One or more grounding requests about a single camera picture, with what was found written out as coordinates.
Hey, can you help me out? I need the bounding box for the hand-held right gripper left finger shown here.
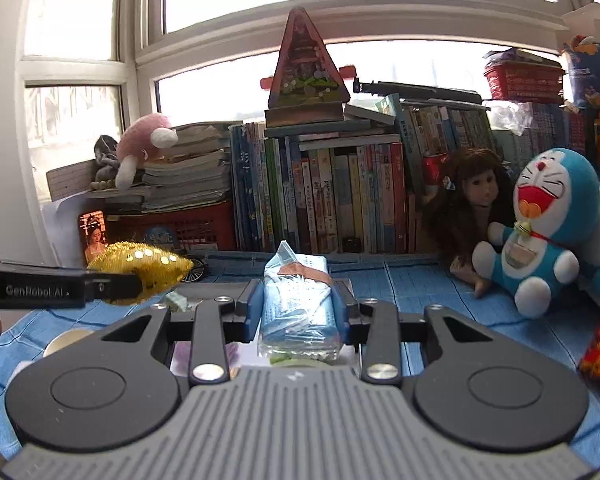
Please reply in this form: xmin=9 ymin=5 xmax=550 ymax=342
xmin=97 ymin=279 xmax=265 ymax=385

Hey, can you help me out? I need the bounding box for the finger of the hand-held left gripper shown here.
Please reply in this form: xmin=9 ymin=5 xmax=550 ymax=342
xmin=82 ymin=269 xmax=144 ymax=306

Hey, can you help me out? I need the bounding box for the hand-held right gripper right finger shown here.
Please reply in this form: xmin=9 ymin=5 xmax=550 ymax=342
xmin=329 ymin=280 xmax=503 ymax=386

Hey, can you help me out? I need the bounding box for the gold sequin pillow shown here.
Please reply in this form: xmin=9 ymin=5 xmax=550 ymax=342
xmin=87 ymin=241 xmax=195 ymax=306

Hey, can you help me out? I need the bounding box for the blue tissue packet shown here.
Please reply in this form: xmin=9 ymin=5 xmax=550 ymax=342
xmin=257 ymin=240 xmax=343 ymax=364

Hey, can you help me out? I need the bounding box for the white tray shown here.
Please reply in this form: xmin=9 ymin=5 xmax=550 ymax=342
xmin=167 ymin=280 xmax=361 ymax=376

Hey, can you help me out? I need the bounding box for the portrait photo card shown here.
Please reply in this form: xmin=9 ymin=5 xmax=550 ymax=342
xmin=78 ymin=208 xmax=112 ymax=267

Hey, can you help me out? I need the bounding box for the large paper cup with drawing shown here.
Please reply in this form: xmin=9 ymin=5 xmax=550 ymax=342
xmin=42 ymin=329 xmax=96 ymax=361

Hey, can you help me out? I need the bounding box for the white paper sheet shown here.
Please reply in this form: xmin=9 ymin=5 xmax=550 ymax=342
xmin=42 ymin=195 xmax=91 ymax=266

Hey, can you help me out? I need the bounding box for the blue checked table cloth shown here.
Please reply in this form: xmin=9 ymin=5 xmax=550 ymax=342
xmin=0 ymin=252 xmax=600 ymax=461

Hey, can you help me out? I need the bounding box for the large red plastic basket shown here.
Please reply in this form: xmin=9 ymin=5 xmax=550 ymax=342
xmin=105 ymin=200 xmax=238 ymax=253

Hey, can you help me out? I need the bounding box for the grid cutting mat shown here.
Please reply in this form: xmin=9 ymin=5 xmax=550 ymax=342
xmin=46 ymin=159 xmax=101 ymax=201

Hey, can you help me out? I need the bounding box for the row of books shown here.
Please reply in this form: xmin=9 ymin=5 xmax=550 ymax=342
xmin=230 ymin=94 xmax=588 ymax=256

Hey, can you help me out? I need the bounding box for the grey elephant figure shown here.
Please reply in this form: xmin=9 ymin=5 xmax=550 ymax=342
xmin=89 ymin=135 xmax=123 ymax=192

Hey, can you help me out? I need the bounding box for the stack of notebooks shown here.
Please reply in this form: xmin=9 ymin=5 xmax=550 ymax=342
xmin=105 ymin=122 xmax=233 ymax=213

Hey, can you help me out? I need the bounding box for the pink plush toy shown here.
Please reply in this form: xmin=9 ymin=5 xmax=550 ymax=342
xmin=115 ymin=113 xmax=178 ymax=191

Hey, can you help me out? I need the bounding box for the red can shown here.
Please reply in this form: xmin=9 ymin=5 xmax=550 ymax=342
xmin=421 ymin=151 xmax=451 ymax=186

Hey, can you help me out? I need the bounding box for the brown haired doll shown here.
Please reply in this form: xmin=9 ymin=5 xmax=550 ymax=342
xmin=420 ymin=149 xmax=516 ymax=301

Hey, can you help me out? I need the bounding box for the blue cat plush toy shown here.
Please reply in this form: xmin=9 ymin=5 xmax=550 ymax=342
xmin=472 ymin=147 xmax=600 ymax=320

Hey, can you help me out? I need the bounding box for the long black rod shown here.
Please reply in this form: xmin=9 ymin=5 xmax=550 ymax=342
xmin=352 ymin=77 xmax=483 ymax=103

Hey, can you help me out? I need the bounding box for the triangular decorated tin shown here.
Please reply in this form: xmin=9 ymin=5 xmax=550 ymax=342
xmin=266 ymin=6 xmax=352 ymax=111

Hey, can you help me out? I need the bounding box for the clear plastic bag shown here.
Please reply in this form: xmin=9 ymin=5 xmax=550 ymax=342
xmin=487 ymin=102 xmax=533 ymax=136

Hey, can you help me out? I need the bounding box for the small red plastic basket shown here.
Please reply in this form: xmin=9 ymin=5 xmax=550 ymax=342
xmin=482 ymin=57 xmax=566 ymax=105

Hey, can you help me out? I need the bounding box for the blue cardboard box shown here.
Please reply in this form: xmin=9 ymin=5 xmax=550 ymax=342
xmin=560 ymin=2 xmax=600 ymax=111

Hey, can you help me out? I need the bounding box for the white window frame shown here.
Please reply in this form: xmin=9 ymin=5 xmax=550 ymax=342
xmin=15 ymin=0 xmax=600 ymax=131

